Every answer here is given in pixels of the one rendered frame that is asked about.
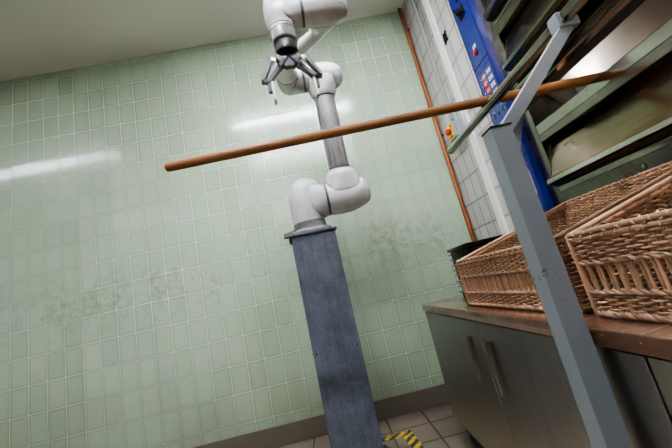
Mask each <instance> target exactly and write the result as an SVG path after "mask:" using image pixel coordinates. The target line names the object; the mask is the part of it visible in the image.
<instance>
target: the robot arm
mask: <svg viewBox="0 0 672 448"><path fill-rule="evenodd" d="M263 14H264V20H265V24H266V27H267V29H268V30H269V34H270V38H271V41H272V45H273V48H274V49H275V52H276V58H271V56H268V57H267V59H268V62H267V65H266V67H265V70H264V73H263V75H262V78H261V83H262V85H267V86H268V90H269V94H273V97H274V103H275V105H277V97H276V92H275V87H274V81H275V79H276V82H277V85H278V87H279V89H280V90H281V92H282V93H284V94H285V95H288V96H292V95H295V94H301V93H308V92H309V94H310V96H311V98H312V99H313V100H314V101H315V105H316V110H317V115H318V119H319V124H320V129H321V130H324V129H329V128H334V127H339V126H340V121H339V116H338V112H337V107H336V102H335V98H334V97H335V94H336V88H338V87H339V86H340V85H341V83H342V80H343V77H342V72H341V69H340V67H339V66H338V65H337V64H335V63H331V62H316V63H314V61H313V60H312V59H311V58H310V56H309V53H308V52H307V51H309V50H310V49H311V48H312V47H313V46H314V45H316V44H317V43H318V42H319V41H320V40H321V39H322V38H323V36H324V35H325V34H326V33H328V32H329V31H330V30H331V29H332V28H333V27H335V25H338V24H340V23H342V22H343V21H344V20H345V19H346V17H347V16H348V7H347V2H346V0H263ZM304 28H309V31H308V32H307V33H306V34H305V35H304V36H302V37H301V38H300V39H299V40H298V38H297V34H296V31H298V30H300V29H304ZM301 59H303V60H304V62H306V63H307V64H306V65H305V64H303V62H302V61H301ZM274 62H276V63H277V64H278V65H277V67H276V68H275V70H274V71H273V72H272V74H271V75H270V77H269V78H268V76H269V73H270V70H271V67H272V65H273V64H274ZM267 78H268V79H267ZM323 143H324V148H325V152H326V157H327V162H328V166H329V172H328V174H327V176H326V184H324V185H321V184H318V183H317V181H315V180H313V179H310V178H301V179H298V180H296V181H295V182H293V184H292V186H291V188H290V192H289V209H290V214H291V218H292V222H293V225H294V230H293V231H290V232H288V233H285V234H284V238H285V239H289V238H288V236H291V235H296V234H300V233H305V232H310V231H315V230H320V229H325V228H330V227H332V226H331V225H327V224H326V221H325V218H326V217H328V216H330V215H337V214H343V213H348V212H351V211H354V210H356V209H358V208H360V207H362V206H364V205H365V204H366V203H368V202H369V201H370V199H371V189H370V185H369V183H368V182H367V180H366V179H365V178H363V177H359V176H358V174H357V173H356V170H355V169H353V168H352V167H349V163H348V158H347V154H346V149H345V145H344V140H343V136H339V137H334V138H329V139H325V140H323Z"/></svg>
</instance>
